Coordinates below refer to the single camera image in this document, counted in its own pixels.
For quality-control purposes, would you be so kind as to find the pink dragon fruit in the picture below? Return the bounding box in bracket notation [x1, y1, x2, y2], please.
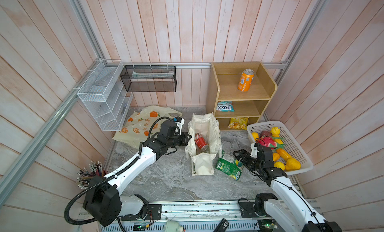
[256, 137, 285, 150]

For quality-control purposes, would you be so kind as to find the white wire mesh rack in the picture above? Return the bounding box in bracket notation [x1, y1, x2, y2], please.
[78, 59, 133, 132]

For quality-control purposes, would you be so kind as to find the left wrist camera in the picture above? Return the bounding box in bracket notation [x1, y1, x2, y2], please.
[174, 117, 185, 133]

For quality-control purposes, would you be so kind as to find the white round object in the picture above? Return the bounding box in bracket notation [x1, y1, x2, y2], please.
[164, 221, 185, 232]

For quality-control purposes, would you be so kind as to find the orange round fruit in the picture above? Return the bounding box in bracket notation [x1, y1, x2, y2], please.
[251, 132, 260, 141]

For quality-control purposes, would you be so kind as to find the black mesh wall basket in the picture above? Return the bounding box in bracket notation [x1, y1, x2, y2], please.
[120, 65, 177, 92]

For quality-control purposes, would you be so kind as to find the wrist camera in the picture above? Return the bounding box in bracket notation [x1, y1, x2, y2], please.
[251, 143, 259, 158]
[174, 117, 185, 133]

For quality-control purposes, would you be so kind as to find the yellow toy mango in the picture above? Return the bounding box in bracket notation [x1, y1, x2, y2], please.
[285, 158, 302, 172]

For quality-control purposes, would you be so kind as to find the Fox's candy bag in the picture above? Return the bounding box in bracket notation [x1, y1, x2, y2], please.
[217, 101, 235, 112]

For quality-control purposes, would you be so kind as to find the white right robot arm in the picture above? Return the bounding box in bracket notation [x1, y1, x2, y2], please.
[233, 143, 342, 232]

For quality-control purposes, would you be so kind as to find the red cola can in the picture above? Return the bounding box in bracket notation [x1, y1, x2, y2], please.
[195, 133, 209, 152]

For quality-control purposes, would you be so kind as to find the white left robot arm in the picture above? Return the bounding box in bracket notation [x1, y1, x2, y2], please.
[64, 117, 192, 227]

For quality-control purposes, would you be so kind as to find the yellow chips bag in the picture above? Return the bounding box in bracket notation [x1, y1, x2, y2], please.
[228, 118, 249, 130]

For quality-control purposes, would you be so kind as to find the black handheld device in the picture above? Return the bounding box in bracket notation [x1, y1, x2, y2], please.
[214, 219, 230, 232]

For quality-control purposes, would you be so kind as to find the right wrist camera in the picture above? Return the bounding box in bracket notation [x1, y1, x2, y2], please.
[251, 143, 259, 158]

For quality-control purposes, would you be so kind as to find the green snack bag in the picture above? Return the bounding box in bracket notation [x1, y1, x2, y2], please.
[216, 150, 244, 181]

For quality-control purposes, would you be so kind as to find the cream canvas tote bag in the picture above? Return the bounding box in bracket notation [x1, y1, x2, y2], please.
[185, 113, 222, 176]

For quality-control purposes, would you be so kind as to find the orange-print plastic grocery bag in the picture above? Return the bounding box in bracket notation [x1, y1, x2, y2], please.
[113, 105, 182, 149]

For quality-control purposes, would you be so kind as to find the yellow lemon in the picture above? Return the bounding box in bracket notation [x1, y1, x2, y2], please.
[270, 127, 281, 137]

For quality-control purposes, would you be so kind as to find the white plastic basket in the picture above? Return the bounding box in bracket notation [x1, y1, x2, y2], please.
[247, 121, 314, 176]

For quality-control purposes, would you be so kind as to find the orange soda can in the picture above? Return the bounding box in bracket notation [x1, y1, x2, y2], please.
[238, 69, 255, 92]

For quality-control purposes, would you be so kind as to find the red pen cup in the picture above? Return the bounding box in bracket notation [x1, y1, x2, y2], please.
[77, 162, 108, 189]

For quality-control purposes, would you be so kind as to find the wooden three-tier shelf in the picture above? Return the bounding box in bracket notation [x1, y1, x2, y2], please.
[206, 62, 278, 131]

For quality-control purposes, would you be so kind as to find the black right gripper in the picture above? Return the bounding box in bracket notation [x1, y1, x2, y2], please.
[233, 148, 262, 172]

